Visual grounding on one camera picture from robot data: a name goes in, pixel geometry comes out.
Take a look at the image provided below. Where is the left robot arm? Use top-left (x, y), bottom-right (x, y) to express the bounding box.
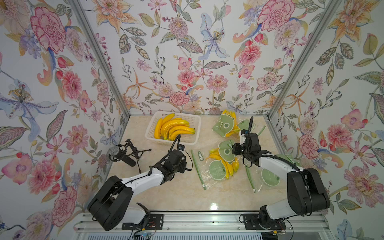
top-left (88, 150), bottom-right (192, 231)

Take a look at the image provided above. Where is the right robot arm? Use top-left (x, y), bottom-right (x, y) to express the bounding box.
top-left (232, 130), bottom-right (330, 227)

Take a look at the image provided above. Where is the single yellow banana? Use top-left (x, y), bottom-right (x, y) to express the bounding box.
top-left (161, 113), bottom-right (175, 135)
top-left (154, 119), bottom-right (163, 139)

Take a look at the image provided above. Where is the zip-top bag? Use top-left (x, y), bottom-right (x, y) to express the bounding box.
top-left (212, 110), bottom-right (251, 138)
top-left (191, 140), bottom-right (240, 191)
top-left (244, 155), bottom-right (300, 193)

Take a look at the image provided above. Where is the black microphone on tripod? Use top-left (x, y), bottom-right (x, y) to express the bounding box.
top-left (107, 139), bottom-right (152, 174)

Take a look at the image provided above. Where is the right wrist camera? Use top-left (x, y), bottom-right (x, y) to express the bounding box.
top-left (239, 130), bottom-right (248, 145)

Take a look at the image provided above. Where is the white plastic basket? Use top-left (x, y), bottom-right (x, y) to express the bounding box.
top-left (145, 112), bottom-right (202, 146)

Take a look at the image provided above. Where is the aluminium front rail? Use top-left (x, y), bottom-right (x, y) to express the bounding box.
top-left (73, 211), bottom-right (331, 233)

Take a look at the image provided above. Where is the yellow banana bunch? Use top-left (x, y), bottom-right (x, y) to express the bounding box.
top-left (161, 119), bottom-right (196, 141)

